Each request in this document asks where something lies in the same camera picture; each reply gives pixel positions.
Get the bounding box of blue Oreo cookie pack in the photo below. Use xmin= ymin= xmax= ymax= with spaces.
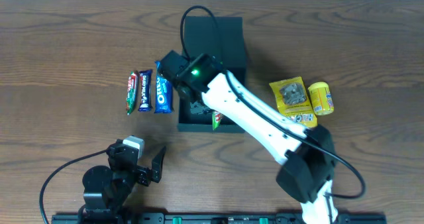
xmin=155 ymin=61 xmax=173 ymax=113

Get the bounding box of Haribo worms candy bag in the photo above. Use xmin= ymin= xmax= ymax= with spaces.
xmin=212 ymin=111 xmax=223 ymax=130

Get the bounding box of yellow Hacks candy bag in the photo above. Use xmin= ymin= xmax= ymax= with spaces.
xmin=269 ymin=76 xmax=317 ymax=128

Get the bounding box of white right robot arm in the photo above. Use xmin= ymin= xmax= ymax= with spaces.
xmin=173 ymin=54 xmax=338 ymax=223

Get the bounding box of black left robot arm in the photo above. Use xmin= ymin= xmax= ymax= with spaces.
xmin=78 ymin=136 xmax=166 ymax=223

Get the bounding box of blue Dairy Milk bar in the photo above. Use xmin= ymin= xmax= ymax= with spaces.
xmin=138 ymin=70 xmax=152 ymax=112

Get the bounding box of red green KitKat bar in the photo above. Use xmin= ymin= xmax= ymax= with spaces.
xmin=126 ymin=71 xmax=138 ymax=115

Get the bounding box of black open box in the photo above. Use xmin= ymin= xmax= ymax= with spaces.
xmin=177 ymin=17 xmax=247 ymax=133

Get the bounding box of yellow plastic jar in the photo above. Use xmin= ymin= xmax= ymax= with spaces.
xmin=308 ymin=82 xmax=334 ymax=115

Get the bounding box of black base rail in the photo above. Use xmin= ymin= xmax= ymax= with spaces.
xmin=51 ymin=211 xmax=388 ymax=224

